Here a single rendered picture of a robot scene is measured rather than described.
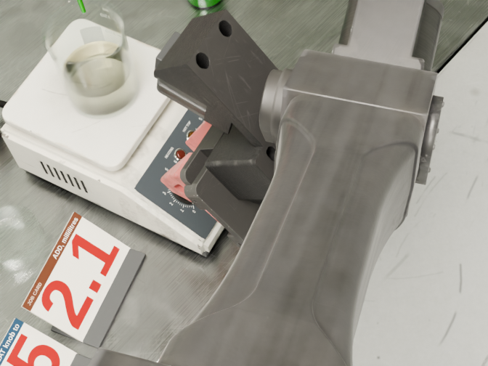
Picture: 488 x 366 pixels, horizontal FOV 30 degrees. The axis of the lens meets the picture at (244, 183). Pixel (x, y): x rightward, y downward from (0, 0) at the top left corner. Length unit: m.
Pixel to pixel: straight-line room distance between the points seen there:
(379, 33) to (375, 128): 0.12
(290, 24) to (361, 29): 0.40
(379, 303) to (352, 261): 0.43
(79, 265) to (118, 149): 0.10
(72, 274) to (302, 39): 0.32
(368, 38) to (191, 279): 0.33
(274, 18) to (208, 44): 0.41
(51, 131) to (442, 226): 0.34
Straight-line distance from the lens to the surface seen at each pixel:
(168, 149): 0.76
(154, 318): 0.76
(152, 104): 0.76
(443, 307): 0.76
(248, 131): 0.52
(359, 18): 0.51
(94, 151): 0.74
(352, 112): 0.41
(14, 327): 0.74
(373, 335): 0.75
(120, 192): 0.74
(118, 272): 0.78
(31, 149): 0.78
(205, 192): 0.56
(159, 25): 0.92
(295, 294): 0.31
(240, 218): 0.58
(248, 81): 0.52
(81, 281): 0.76
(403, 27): 0.51
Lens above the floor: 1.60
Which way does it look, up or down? 60 degrees down
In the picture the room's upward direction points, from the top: 8 degrees counter-clockwise
